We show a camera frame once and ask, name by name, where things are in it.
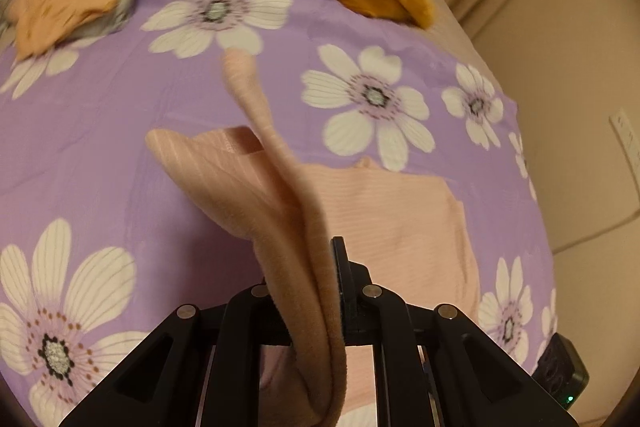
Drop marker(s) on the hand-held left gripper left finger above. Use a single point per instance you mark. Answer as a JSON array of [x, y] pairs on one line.
[[245, 322]]

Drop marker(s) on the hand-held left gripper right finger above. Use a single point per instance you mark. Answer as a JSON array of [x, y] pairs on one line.
[[342, 277]]

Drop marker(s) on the pink striped sweater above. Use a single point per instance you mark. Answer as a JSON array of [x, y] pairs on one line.
[[400, 237]]

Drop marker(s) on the purple floral blanket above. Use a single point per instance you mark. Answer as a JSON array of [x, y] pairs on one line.
[[100, 157]]

